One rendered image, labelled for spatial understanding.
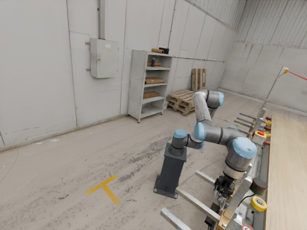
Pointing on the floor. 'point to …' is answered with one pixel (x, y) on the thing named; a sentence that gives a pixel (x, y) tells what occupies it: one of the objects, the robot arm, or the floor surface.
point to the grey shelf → (163, 73)
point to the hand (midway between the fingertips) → (218, 197)
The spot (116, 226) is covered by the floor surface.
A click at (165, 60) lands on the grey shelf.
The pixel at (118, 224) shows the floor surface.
